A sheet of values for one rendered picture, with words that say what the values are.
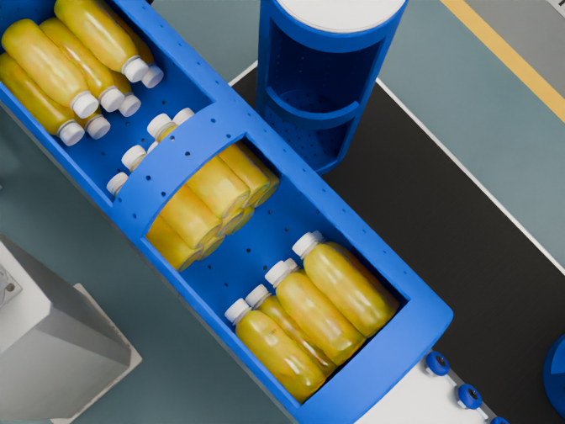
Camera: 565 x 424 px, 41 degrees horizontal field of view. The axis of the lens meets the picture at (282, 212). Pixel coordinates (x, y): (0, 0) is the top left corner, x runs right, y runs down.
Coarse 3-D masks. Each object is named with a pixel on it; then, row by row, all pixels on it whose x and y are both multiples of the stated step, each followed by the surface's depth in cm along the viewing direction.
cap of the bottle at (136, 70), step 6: (138, 60) 125; (132, 66) 124; (138, 66) 124; (144, 66) 125; (126, 72) 125; (132, 72) 124; (138, 72) 125; (144, 72) 127; (132, 78) 125; (138, 78) 127
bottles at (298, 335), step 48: (96, 0) 132; (144, 48) 131; (96, 96) 127; (240, 144) 128; (288, 288) 118; (384, 288) 123; (240, 336) 117; (288, 336) 118; (336, 336) 117; (288, 384) 115
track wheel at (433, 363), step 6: (432, 354) 128; (438, 354) 130; (426, 360) 128; (432, 360) 127; (438, 360) 128; (444, 360) 130; (432, 366) 127; (438, 366) 127; (444, 366) 128; (438, 372) 127; (444, 372) 127
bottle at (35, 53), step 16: (16, 32) 121; (32, 32) 122; (16, 48) 121; (32, 48) 121; (48, 48) 121; (32, 64) 121; (48, 64) 120; (64, 64) 121; (48, 80) 120; (64, 80) 120; (80, 80) 121; (48, 96) 122; (64, 96) 120; (80, 96) 121
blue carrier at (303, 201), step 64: (0, 0) 124; (128, 0) 118; (192, 64) 116; (128, 128) 137; (192, 128) 109; (256, 128) 114; (128, 192) 110; (320, 192) 112; (256, 256) 133; (384, 256) 110; (448, 320) 108; (384, 384) 101
